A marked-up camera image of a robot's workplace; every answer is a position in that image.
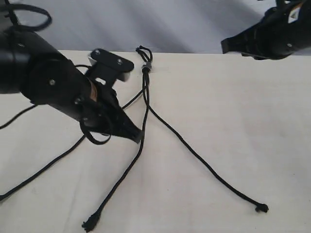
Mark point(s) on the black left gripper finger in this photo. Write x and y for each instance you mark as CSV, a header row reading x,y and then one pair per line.
x,y
127,129

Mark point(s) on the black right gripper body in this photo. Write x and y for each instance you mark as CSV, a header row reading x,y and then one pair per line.
x,y
273,28

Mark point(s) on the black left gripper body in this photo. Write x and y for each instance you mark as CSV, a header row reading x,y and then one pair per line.
x,y
100,112

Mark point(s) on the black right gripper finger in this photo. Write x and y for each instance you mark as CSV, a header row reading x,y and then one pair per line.
x,y
245,42

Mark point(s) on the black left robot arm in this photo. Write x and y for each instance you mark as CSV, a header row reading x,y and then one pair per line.
x,y
31,66

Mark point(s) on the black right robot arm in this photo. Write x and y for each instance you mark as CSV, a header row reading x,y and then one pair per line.
x,y
298,36

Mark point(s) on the clear tape piece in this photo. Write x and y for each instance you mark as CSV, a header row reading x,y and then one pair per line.
x,y
147,67

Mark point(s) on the white backdrop cloth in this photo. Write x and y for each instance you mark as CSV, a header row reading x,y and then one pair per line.
x,y
178,26

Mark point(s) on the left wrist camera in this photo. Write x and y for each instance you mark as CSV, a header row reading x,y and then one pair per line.
x,y
109,67

